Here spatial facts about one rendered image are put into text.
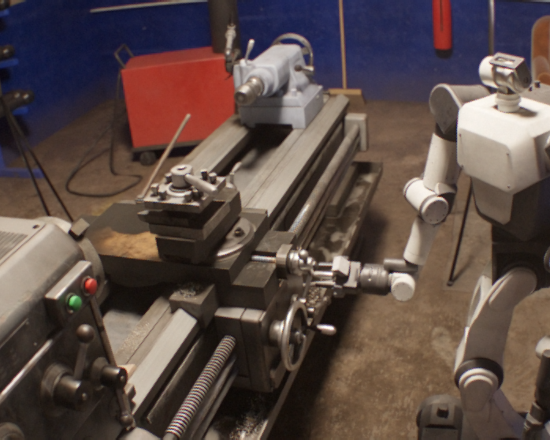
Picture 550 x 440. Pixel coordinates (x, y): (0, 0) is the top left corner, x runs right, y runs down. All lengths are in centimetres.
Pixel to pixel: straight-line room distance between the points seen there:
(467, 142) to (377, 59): 441
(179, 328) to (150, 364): 16
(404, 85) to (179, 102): 214
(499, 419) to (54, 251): 135
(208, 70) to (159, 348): 330
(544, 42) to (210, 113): 278
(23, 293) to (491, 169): 100
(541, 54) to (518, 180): 412
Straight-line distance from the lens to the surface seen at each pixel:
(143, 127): 490
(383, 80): 591
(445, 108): 161
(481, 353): 179
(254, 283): 176
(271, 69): 276
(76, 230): 149
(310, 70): 302
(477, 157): 148
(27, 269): 114
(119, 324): 197
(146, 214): 173
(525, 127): 138
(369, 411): 258
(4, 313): 108
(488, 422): 198
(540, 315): 313
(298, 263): 182
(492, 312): 166
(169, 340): 166
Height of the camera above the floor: 184
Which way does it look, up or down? 27 degrees down
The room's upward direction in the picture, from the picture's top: 6 degrees counter-clockwise
